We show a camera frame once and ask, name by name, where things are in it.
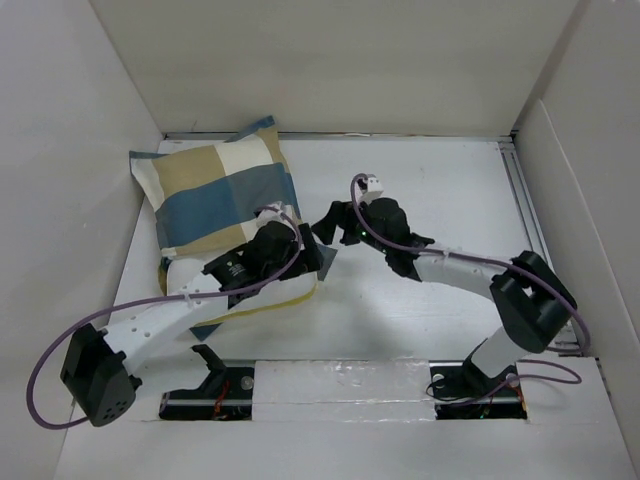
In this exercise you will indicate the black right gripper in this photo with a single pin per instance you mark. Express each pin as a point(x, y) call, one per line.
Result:
point(325, 228)

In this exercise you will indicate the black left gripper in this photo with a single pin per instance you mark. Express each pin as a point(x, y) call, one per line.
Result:
point(309, 259)

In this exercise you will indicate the plaid beige blue pillowcase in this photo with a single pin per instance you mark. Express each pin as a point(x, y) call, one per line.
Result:
point(204, 198)

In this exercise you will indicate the white pillow yellow edge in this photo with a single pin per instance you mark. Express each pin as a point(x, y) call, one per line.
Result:
point(176, 273)

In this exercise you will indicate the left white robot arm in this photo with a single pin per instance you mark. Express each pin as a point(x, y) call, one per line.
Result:
point(100, 365)

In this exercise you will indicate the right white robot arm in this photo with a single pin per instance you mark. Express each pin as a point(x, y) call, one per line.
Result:
point(532, 303)

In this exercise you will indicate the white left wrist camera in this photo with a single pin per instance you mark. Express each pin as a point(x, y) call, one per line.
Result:
point(274, 212)

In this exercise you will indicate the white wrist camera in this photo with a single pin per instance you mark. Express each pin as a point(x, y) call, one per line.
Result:
point(274, 212)
point(368, 188)

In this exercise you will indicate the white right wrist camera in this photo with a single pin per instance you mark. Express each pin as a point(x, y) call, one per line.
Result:
point(368, 188)

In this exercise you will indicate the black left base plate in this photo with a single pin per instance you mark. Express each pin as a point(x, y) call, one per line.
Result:
point(225, 394)

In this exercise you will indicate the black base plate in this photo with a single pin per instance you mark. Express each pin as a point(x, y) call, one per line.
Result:
point(456, 399)
point(225, 394)

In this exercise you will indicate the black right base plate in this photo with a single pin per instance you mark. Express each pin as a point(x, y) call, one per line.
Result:
point(456, 399)

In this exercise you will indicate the aluminium rail right side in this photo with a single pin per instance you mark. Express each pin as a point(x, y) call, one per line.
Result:
point(568, 342)

